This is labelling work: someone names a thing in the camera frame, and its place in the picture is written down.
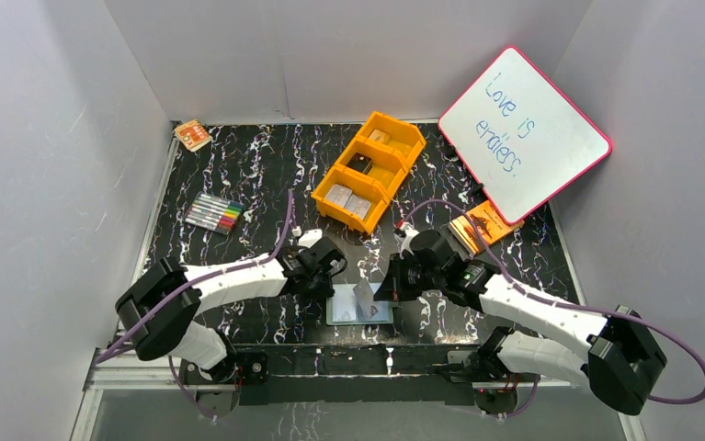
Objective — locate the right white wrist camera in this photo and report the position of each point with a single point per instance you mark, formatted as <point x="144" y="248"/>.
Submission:
<point x="404" y="233"/>

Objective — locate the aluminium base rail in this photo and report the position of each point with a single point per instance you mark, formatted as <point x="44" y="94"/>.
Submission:
<point x="458" y="363"/>

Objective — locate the yellow three-compartment bin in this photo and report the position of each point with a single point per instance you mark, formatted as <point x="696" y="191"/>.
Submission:
<point x="364" y="179"/>

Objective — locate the silver credit card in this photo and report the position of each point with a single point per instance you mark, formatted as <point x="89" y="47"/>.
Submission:
<point x="369" y="309"/>
<point x="358" y="206"/>

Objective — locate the pack of coloured markers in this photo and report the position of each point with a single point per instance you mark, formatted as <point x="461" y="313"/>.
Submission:
<point x="214" y="214"/>

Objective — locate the silver card stack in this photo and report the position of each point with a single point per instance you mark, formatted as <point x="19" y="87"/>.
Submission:
<point x="338" y="195"/>

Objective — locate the small orange card box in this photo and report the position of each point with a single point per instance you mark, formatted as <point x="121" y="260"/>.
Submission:
<point x="192" y="135"/>

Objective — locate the orange book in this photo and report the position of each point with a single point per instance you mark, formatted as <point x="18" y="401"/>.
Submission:
<point x="487" y="222"/>

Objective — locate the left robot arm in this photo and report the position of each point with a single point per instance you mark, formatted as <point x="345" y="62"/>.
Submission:
<point x="159" y="310"/>

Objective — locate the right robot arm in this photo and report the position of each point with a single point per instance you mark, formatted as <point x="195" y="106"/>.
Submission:
<point x="612" y="353"/>

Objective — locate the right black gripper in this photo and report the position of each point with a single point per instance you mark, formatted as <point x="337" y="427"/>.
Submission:
<point x="392" y="287"/>

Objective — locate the gold card stack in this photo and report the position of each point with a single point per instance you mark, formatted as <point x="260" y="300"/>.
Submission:
<point x="379" y="136"/>

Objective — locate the black mounting plate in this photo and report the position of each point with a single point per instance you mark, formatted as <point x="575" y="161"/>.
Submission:
<point x="490" y="397"/>

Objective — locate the pink-framed whiteboard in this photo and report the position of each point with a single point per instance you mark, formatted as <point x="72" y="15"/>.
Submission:
<point x="520" y="136"/>

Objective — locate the green card holder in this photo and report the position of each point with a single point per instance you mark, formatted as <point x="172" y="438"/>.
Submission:
<point x="341" y="308"/>

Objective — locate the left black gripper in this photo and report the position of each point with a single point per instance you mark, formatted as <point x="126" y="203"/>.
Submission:
<point x="327" y="267"/>

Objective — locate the black card stack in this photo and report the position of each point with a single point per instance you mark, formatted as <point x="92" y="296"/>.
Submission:
<point x="360" y="163"/>

